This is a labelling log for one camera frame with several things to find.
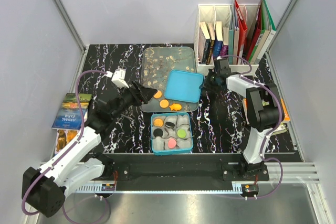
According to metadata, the white book organizer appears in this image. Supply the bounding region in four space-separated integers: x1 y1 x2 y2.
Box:
194 4 263 77

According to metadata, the purple paperback book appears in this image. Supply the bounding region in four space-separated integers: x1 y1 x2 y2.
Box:
219 27 229 56

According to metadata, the teal tin lid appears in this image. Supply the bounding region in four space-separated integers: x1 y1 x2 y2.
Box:
164 70 204 103

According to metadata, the green folder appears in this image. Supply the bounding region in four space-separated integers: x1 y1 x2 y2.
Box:
246 0 276 65

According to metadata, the book under Animal Farm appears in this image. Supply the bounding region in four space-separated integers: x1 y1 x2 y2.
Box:
54 129 80 155

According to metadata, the teal cookie tin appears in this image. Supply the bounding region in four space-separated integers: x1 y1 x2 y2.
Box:
151 112 193 155

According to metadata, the orange fish cookie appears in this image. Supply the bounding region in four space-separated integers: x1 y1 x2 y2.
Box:
169 103 182 111

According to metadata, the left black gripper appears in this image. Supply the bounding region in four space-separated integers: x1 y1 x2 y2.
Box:
112 80 158 120

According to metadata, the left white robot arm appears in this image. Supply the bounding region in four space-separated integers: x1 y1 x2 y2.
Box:
22 81 157 217

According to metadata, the pink round cookie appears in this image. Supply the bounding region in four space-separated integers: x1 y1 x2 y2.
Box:
167 138 176 149

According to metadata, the orange round cookie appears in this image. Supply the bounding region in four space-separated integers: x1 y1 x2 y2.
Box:
153 118 164 127
154 90 162 99
159 99 169 109

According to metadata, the green round cookie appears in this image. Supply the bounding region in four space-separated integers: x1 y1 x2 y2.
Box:
177 129 186 139

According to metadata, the red folder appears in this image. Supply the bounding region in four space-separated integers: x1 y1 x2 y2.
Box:
234 0 247 57

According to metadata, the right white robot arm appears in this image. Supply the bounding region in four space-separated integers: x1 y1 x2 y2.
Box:
201 56 284 180

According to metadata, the floral glass tray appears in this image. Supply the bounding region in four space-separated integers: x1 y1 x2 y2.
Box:
141 47 196 113

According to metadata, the teal folder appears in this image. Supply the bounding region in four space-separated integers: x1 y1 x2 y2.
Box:
228 3 235 65

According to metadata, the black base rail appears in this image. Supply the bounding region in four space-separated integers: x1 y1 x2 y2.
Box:
108 154 269 193

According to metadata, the blue paperback book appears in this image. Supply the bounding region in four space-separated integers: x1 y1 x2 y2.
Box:
213 21 223 59

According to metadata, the orange treehouse book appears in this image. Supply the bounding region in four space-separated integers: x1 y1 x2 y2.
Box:
243 98 290 135

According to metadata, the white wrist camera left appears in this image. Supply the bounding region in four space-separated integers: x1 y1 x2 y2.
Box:
106 68 129 89

